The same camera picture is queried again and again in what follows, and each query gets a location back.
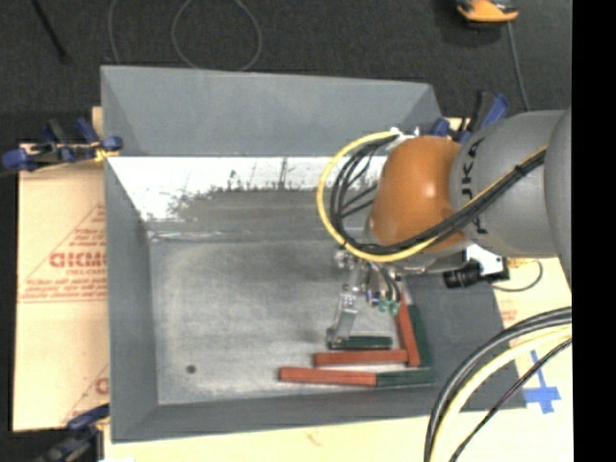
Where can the black cylinder on white bracket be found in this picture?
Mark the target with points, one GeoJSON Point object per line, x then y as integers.
{"type": "Point", "coordinates": [474, 271]}

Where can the long red-brown flat block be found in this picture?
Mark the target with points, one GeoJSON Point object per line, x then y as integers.
{"type": "Point", "coordinates": [327, 376]}

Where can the short dark green flat block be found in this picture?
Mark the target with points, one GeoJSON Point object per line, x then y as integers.
{"type": "Point", "coordinates": [368, 341]}

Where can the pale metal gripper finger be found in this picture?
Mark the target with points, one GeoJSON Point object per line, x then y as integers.
{"type": "Point", "coordinates": [335, 323]}
{"type": "Point", "coordinates": [351, 323]}

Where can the grey metal bin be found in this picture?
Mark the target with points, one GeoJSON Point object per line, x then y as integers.
{"type": "Point", "coordinates": [231, 306]}

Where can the brown cardboard board, red print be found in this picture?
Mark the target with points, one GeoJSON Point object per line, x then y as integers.
{"type": "Point", "coordinates": [58, 335]}

